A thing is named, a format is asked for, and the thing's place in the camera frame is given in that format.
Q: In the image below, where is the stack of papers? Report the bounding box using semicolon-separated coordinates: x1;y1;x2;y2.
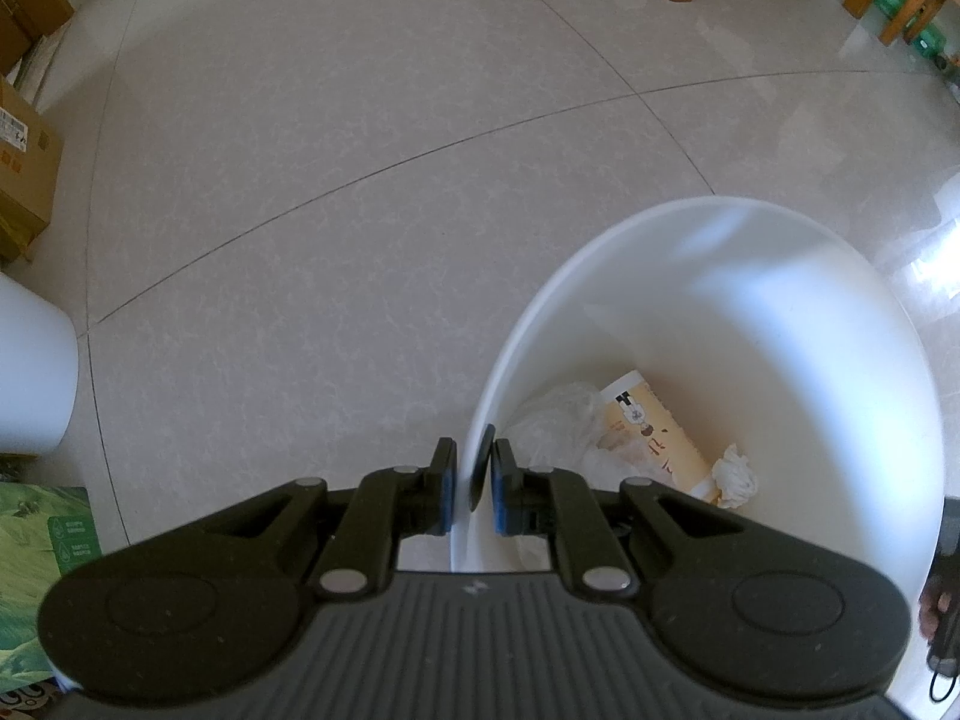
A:
15;22;76;110

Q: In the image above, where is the green bottle pack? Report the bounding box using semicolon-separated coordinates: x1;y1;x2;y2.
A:
874;0;947;61

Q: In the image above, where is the white tissue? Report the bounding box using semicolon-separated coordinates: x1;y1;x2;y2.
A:
711;444;762;509

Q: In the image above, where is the orange labelled paper cup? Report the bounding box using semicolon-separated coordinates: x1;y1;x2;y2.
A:
600;370;725;500

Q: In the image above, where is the person's right hand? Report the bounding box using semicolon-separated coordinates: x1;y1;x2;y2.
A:
918;574;957;646

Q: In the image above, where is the brown cardboard box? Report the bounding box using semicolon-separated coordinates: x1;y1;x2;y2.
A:
0;79;65;267

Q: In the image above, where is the green printed box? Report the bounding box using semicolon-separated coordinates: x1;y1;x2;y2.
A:
0;484;102;691

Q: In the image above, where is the clear plastic bag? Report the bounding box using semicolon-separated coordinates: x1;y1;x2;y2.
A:
499;382;623;488

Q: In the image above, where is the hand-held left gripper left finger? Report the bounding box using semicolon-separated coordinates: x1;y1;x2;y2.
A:
196;436;458;602

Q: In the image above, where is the white plastic bucket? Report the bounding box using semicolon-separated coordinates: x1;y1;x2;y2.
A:
448;196;946;601

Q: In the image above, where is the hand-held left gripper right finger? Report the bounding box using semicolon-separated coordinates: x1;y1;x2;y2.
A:
489;437;758;593

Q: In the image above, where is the white lidded bucket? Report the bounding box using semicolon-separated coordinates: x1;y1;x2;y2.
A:
0;270;80;458

